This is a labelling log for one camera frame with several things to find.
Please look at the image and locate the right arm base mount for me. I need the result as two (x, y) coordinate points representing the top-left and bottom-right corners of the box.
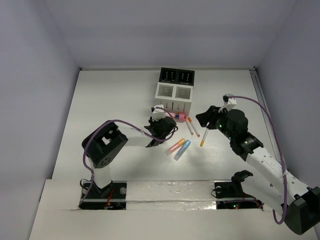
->
(210, 170), (264, 210)

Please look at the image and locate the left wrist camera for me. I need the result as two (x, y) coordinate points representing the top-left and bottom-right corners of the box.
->
(151, 104), (167, 122)

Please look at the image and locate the foil covered front board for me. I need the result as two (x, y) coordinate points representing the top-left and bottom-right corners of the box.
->
(125, 180), (217, 211)

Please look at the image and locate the back wall rail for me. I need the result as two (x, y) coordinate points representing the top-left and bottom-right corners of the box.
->
(79, 65), (257, 72)

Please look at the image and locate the black organizer container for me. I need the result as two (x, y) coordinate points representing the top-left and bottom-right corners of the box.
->
(159, 67), (195, 87)

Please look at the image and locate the pink capped tube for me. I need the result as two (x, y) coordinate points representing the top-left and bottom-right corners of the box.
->
(165, 112), (187, 123)

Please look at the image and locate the yellow white pen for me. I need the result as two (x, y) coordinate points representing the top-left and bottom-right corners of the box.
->
(200, 122), (210, 147)

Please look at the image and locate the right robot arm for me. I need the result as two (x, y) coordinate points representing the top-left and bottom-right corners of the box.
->
(195, 105), (320, 235)

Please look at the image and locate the orange tipped white pen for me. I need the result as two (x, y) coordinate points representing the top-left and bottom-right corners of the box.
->
(188, 117), (201, 138)

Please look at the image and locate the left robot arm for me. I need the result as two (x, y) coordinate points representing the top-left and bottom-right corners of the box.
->
(80, 116), (178, 201)

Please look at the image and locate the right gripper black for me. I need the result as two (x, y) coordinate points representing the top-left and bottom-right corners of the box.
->
(194, 105), (235, 141)

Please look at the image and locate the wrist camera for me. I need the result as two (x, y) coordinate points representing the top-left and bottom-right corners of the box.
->
(151, 104), (167, 122)
(222, 93), (237, 110)

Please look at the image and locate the white organizer container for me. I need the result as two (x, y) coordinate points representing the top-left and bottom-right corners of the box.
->
(154, 82), (193, 115)

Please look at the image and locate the orange pink glue stick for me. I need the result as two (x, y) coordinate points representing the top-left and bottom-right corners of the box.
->
(165, 138), (186, 155)

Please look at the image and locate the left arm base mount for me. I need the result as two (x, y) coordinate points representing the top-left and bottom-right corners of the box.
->
(78, 179), (127, 210)

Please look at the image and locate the right aluminium rail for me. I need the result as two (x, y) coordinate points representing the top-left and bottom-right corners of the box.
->
(249, 68), (282, 164)

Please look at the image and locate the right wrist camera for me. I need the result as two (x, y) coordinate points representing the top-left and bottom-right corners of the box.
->
(222, 93), (237, 110)

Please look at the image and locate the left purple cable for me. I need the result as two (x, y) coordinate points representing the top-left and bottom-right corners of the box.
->
(82, 106), (179, 193)

